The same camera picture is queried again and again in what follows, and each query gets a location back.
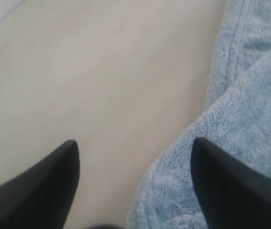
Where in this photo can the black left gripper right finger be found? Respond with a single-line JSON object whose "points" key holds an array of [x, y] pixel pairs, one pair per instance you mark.
{"points": [[230, 194]]}

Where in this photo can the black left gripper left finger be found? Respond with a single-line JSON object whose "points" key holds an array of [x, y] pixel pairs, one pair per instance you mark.
{"points": [[42, 196]]}

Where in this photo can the light blue fluffy towel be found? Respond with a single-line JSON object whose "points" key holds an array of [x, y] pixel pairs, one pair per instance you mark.
{"points": [[237, 118]]}

